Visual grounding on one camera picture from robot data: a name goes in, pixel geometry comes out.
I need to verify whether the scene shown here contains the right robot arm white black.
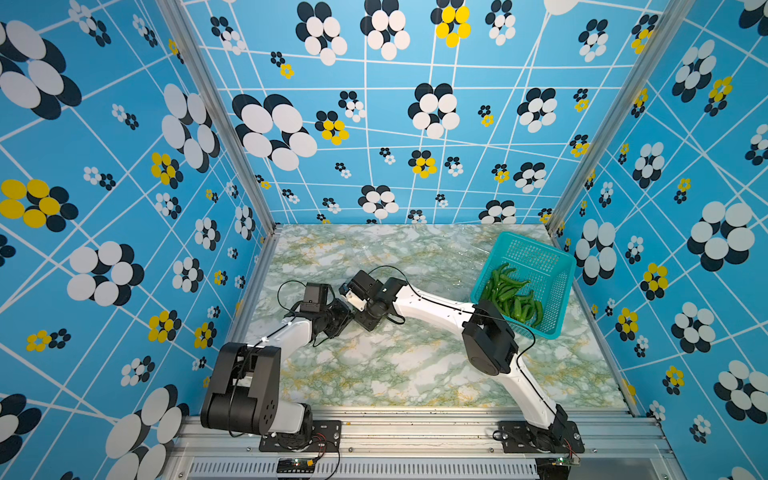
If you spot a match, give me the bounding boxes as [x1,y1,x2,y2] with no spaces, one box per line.
[340,278,578,451]

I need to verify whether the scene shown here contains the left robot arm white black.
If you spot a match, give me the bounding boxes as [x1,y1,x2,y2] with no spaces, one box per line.
[200,299,353,449]

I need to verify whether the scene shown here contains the green peppers inside basket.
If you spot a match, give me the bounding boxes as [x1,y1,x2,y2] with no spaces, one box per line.
[480,263,544,327]

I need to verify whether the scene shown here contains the green circuit board left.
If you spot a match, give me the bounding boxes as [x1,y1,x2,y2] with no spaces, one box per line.
[276,458,317,478]

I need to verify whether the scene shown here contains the teal plastic basket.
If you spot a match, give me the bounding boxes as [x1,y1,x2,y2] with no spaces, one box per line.
[470,232,576,340]

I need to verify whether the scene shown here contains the circuit board right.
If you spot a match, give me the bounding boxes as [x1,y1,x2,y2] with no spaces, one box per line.
[536,458,581,480]

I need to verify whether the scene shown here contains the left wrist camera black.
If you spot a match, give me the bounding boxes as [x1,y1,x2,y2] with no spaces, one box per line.
[299,282,331,314]

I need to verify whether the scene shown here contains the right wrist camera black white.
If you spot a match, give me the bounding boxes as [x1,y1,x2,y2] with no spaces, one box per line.
[339,270,407,311]

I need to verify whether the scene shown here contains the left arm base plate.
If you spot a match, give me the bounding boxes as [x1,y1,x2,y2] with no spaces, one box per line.
[258,420,342,453]

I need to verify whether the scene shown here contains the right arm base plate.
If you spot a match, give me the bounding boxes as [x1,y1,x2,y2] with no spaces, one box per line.
[492,421,585,455]

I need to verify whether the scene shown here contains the aluminium corner post left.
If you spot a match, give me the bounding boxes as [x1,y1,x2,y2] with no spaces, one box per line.
[157,0,277,238]

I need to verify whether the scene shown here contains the aluminium corner post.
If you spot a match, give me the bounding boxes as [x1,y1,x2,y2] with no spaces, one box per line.
[547,0,695,240]
[157,0,277,238]

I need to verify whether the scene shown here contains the aluminium corner post right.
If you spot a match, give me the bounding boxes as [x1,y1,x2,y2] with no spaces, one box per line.
[547,0,695,240]

